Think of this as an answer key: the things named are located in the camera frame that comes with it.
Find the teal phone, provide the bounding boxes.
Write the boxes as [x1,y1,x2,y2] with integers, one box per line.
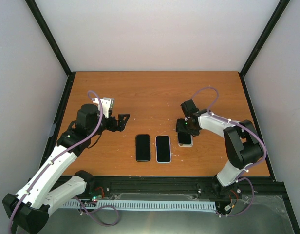
[178,132,192,145]

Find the silver phone black screen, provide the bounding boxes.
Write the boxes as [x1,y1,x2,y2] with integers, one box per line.
[136,134,150,161]

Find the black phone case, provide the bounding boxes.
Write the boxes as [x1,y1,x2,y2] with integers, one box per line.
[135,134,151,162]

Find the light blue phone case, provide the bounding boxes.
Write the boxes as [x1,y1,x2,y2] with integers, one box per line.
[155,135,172,164]

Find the cream phone case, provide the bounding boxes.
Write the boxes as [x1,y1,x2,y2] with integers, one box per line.
[178,136,193,147]

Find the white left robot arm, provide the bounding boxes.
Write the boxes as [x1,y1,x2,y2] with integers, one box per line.
[2,103,130,234]

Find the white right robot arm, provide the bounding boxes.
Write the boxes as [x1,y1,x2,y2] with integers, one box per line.
[176,108,267,187]

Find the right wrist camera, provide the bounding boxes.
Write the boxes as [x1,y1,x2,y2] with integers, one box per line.
[180,99,199,117]

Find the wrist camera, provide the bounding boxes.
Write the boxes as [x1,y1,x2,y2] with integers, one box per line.
[180,99,199,117]
[92,97,114,119]

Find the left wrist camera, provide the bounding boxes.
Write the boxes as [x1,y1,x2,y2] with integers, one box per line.
[92,97,114,119]

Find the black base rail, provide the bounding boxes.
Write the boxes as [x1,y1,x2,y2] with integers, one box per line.
[25,175,286,203]

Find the light blue cable duct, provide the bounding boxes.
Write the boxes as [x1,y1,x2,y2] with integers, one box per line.
[59,199,217,211]

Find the black frame post left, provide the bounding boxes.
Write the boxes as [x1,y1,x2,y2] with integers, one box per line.
[25,0,73,77]

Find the black frame post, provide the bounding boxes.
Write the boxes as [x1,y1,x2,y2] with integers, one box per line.
[239,0,291,76]
[25,0,73,77]

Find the black frame post right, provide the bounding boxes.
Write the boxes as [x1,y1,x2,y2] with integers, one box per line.
[239,0,291,76]

